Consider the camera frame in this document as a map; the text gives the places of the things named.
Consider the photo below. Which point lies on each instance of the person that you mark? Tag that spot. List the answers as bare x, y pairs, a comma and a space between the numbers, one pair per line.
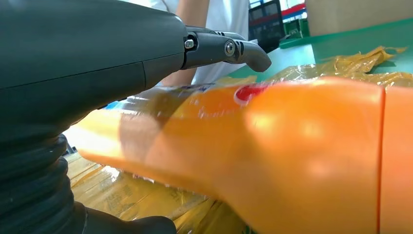
226, 16

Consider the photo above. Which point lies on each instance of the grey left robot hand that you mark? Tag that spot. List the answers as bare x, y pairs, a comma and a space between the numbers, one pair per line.
80, 48

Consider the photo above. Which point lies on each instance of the brown cardboard box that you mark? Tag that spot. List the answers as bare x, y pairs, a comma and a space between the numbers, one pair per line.
355, 16

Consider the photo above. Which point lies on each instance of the yellow taped cardboard mat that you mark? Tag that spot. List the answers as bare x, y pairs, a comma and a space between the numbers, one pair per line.
129, 193

